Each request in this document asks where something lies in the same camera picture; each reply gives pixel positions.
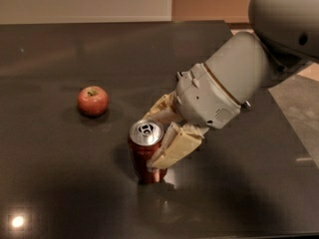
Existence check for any red coke can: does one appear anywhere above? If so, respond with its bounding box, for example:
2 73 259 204
128 119 166 184

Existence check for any red apple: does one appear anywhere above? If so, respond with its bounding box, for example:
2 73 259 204
78 86 109 117

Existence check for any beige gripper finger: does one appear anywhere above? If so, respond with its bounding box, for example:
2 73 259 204
147 122 203 169
143 92 183 124

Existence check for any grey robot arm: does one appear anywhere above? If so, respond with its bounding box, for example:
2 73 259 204
145 0 319 169

